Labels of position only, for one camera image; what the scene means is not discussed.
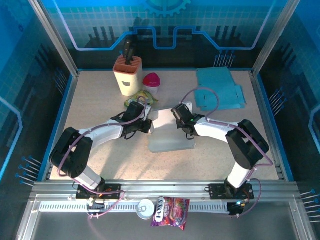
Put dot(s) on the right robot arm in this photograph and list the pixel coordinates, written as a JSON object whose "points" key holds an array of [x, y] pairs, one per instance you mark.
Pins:
{"points": [[217, 127]]}

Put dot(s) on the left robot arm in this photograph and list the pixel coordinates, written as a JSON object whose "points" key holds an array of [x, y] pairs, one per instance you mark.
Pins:
{"points": [[100, 132]]}

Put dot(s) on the green yellow candy bag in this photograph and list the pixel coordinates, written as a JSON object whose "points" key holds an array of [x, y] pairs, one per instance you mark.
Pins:
{"points": [[143, 96]]}

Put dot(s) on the beige knife block orange top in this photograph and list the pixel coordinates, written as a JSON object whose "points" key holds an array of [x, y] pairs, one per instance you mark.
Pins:
{"points": [[127, 82]]}

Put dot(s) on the pink lidded plastic container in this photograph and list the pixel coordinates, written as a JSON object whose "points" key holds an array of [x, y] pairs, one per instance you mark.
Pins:
{"points": [[151, 80]]}

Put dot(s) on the silver tin can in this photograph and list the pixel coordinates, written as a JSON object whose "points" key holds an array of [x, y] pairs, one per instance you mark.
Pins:
{"points": [[145, 208]]}

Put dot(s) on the purple berries candy bag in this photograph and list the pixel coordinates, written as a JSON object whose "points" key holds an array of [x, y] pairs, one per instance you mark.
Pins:
{"points": [[170, 212]]}

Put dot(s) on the black controller board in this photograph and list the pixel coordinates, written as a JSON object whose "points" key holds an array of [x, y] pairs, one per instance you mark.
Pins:
{"points": [[236, 208], [96, 207]]}

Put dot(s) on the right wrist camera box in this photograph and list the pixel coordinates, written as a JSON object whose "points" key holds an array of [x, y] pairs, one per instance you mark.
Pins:
{"points": [[188, 105]]}

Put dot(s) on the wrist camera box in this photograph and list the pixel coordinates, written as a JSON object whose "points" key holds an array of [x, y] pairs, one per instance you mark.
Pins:
{"points": [[148, 110], [188, 105]]}

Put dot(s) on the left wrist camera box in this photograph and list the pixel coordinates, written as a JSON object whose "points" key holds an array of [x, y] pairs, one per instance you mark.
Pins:
{"points": [[148, 110]]}

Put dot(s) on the aluminium side rail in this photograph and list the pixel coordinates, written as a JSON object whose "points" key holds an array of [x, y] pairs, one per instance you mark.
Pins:
{"points": [[268, 120], [62, 120]]}

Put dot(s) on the aluminium mounting rail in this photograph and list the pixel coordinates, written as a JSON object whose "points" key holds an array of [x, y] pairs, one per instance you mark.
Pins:
{"points": [[162, 186]]}

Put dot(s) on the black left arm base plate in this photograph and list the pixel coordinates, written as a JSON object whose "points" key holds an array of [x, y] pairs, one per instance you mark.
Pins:
{"points": [[112, 190]]}

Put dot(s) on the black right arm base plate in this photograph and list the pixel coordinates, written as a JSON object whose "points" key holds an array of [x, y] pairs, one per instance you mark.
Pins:
{"points": [[216, 191]]}

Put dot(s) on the aluminium frame post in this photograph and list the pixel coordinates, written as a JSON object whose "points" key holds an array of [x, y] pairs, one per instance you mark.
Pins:
{"points": [[272, 37], [57, 42]]}

